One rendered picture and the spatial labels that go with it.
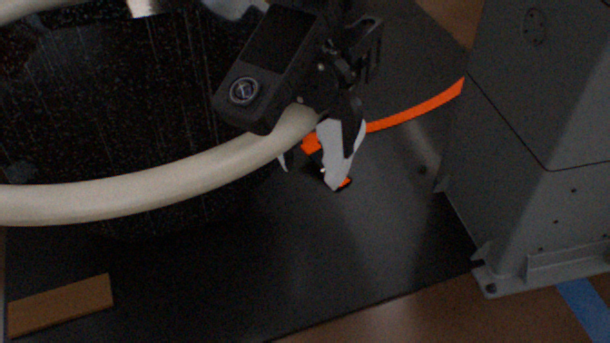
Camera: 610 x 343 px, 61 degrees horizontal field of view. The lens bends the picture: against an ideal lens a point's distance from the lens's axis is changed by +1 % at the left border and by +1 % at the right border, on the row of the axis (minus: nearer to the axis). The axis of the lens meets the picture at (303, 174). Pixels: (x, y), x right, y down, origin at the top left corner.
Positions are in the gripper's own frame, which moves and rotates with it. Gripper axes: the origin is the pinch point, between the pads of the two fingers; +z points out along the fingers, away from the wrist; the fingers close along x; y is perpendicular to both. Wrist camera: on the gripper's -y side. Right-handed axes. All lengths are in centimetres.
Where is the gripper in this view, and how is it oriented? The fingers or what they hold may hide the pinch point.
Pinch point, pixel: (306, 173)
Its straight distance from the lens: 50.0
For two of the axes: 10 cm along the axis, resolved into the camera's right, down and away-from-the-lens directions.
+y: 5.3, -5.7, 6.3
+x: -8.5, -3.4, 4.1
